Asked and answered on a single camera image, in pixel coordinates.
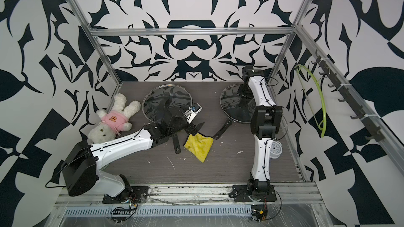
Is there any glass pot lid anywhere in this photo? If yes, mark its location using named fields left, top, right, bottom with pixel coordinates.
left=219, top=83, right=256, bottom=124
left=142, top=84, right=193, bottom=122

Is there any left black frying pan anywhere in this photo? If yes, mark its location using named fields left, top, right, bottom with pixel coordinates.
left=143, top=100, right=190, bottom=155

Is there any black wall hook rack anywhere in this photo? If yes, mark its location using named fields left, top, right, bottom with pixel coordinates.
left=313, top=50, right=386, bottom=142

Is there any white teddy bear pink shirt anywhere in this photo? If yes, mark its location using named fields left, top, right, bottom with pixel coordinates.
left=88, top=94, right=141, bottom=144

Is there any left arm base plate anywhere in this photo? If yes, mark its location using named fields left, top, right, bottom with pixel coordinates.
left=102, top=186, right=149, bottom=205

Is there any right black frying pan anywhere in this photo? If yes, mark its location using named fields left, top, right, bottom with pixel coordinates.
left=213, top=84, right=256, bottom=140

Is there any black frying pan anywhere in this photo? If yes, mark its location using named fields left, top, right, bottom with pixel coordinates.
left=143, top=100, right=190, bottom=155
left=213, top=84, right=256, bottom=140

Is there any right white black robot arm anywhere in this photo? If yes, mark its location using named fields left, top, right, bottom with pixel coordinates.
left=238, top=65, right=283, bottom=193

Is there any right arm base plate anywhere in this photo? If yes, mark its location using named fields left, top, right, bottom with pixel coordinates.
left=229, top=185, right=278, bottom=202

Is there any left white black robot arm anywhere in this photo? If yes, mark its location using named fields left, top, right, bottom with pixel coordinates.
left=61, top=117, right=204, bottom=202

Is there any yellow cleaning cloth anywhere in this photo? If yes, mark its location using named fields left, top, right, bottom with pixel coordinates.
left=184, top=133, right=214, bottom=163

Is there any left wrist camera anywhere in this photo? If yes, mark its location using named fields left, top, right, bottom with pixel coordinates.
left=184, top=103, right=203, bottom=124

